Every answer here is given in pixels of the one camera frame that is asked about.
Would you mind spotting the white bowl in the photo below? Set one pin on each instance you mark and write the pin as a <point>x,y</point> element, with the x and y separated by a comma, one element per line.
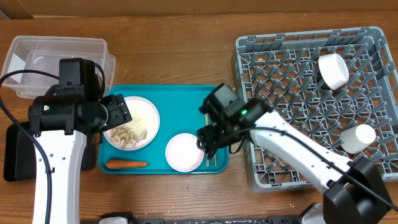
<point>334,70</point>

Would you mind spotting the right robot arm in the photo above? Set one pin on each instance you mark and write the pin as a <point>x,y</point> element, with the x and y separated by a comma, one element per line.
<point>353,191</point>

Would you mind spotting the white cup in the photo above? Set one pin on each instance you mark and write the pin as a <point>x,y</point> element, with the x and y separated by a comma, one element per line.
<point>357,138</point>

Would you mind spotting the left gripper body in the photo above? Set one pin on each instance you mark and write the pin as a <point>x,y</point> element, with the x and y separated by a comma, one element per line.
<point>117,112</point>

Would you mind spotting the black tray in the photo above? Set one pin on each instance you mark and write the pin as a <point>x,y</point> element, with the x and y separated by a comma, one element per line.
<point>19,161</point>

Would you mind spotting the teal serving tray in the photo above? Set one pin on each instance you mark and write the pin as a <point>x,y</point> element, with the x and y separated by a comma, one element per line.
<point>178,107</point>

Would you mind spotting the orange carrot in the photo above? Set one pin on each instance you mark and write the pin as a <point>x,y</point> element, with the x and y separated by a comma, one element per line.
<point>124,164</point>

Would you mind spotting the pink plate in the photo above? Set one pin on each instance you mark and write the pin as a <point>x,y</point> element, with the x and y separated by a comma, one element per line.
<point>144,115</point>

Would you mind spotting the gray dish rack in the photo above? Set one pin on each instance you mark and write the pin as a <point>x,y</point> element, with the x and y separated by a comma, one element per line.
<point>282,69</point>

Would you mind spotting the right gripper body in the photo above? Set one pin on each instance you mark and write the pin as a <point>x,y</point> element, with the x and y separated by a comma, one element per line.
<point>216,135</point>

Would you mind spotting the peanut shells pile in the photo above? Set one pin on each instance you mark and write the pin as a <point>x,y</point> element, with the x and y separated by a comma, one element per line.
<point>127,137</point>

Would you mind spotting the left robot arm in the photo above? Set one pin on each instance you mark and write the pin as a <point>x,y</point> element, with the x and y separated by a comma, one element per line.
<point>62,125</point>

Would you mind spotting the pink bowl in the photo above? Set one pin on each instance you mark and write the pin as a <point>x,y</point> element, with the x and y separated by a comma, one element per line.
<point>183,154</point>

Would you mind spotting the clear plastic bin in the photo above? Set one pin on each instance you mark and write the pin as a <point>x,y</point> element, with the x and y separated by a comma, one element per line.
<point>43,53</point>

